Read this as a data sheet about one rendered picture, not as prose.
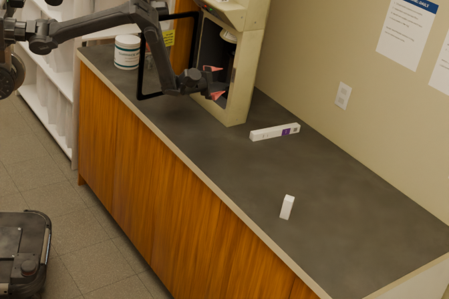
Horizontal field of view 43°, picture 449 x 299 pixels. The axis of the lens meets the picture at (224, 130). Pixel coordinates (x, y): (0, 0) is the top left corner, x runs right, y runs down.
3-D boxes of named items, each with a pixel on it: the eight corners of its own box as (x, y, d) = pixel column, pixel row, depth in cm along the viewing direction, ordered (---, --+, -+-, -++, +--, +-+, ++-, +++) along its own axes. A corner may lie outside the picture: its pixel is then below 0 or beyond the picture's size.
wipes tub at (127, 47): (131, 58, 310) (133, 32, 303) (143, 68, 302) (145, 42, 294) (109, 61, 303) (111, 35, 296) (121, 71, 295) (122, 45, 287)
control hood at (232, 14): (201, 5, 259) (204, -17, 254) (244, 31, 238) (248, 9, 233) (180, 7, 253) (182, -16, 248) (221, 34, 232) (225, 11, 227)
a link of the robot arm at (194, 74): (163, 76, 232) (164, 94, 227) (172, 60, 223) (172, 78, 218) (191, 81, 236) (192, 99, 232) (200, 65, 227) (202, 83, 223)
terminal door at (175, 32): (189, 88, 279) (199, 10, 259) (136, 101, 260) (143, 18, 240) (188, 87, 279) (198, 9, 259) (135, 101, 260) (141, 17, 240)
